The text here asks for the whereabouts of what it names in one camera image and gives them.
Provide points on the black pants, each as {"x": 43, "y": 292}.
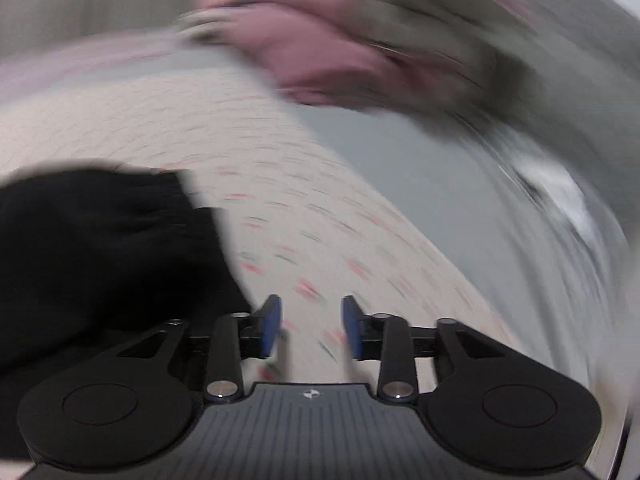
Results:
{"x": 93, "y": 257}

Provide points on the cherry print bed sheet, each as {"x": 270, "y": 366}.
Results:
{"x": 421, "y": 219}

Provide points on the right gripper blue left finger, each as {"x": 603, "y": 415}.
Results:
{"x": 243, "y": 335}

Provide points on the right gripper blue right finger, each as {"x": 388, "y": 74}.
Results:
{"x": 365, "y": 333}

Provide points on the white crumpled paper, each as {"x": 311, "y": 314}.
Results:
{"x": 552, "y": 187}

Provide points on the pink grey folded quilt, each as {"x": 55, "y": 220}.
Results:
{"x": 453, "y": 57}

